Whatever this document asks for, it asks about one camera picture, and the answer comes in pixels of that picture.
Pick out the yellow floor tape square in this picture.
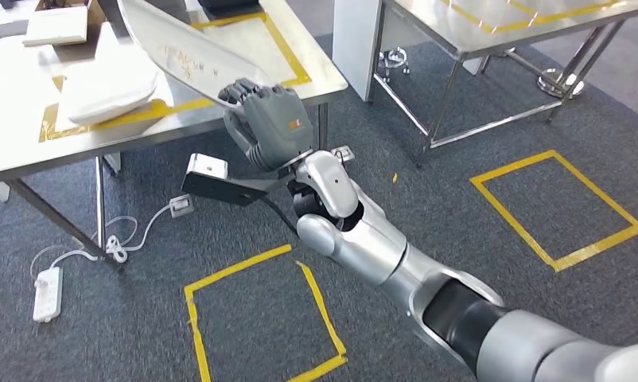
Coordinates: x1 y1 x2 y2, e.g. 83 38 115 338
184 244 348 382
470 150 638 274

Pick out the white curved plastic part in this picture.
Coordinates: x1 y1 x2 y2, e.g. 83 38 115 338
60 65 161 127

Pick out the stainless steel table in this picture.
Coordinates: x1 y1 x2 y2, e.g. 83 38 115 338
372 0 638 171

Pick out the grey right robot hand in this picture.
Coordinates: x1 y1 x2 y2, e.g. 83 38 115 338
217 77 316 173

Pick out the stainless steel workbench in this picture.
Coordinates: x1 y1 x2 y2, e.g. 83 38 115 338
0 0 349 271

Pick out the white power strip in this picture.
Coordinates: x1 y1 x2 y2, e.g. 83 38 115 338
32 266 65 324

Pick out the black camera cable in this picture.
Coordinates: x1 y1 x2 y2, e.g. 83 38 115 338
259 196 302 240

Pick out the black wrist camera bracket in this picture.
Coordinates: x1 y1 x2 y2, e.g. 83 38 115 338
181 170 300 209

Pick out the chair caster base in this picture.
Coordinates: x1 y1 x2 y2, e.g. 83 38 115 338
376 46 411 84

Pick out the white curved part orange writing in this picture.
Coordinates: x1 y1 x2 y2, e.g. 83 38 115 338
117 0 276 111

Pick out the white power cord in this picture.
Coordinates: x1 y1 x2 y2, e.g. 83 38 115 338
29 202 173 282

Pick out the chrome stool base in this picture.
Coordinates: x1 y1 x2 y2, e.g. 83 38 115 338
536 67 587 100

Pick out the metal floor socket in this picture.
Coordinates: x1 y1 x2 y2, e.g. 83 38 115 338
169 193 196 220
330 146 356 165

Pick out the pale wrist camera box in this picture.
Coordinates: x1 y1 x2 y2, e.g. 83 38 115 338
187 153 230 181

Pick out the yellow table tape rectangle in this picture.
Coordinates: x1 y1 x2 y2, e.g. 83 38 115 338
440 0 623 35

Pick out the open cardboard box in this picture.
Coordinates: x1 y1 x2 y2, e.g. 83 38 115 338
22 0 107 49

